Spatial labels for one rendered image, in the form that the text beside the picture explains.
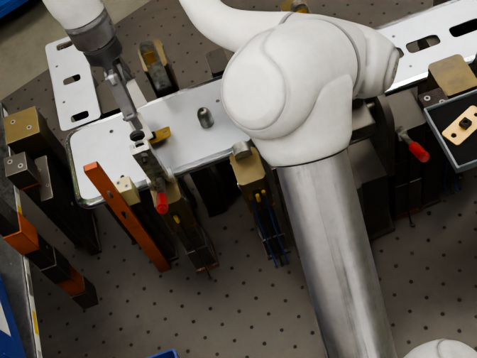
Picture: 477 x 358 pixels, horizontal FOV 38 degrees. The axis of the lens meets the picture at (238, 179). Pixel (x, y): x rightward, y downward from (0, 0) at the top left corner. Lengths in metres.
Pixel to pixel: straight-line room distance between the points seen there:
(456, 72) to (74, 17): 0.75
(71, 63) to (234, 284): 0.68
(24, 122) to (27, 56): 1.74
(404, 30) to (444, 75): 0.22
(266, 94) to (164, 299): 0.96
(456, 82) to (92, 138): 0.80
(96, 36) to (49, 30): 2.06
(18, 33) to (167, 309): 2.08
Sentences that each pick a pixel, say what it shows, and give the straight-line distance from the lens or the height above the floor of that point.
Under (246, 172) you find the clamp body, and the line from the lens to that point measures 1.38.
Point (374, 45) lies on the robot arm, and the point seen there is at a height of 1.45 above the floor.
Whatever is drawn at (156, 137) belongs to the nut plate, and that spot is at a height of 1.02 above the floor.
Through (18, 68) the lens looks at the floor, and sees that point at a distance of 3.35.
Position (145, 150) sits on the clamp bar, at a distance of 1.29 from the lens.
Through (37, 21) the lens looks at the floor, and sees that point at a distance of 3.51.
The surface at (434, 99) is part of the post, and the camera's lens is 1.41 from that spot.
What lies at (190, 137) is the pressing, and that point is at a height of 1.00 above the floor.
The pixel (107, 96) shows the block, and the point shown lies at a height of 0.98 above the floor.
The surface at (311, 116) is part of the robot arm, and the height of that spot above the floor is 1.52.
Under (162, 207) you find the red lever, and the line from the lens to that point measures 1.29.
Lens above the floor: 2.24
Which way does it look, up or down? 58 degrees down
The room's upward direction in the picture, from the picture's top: 21 degrees counter-clockwise
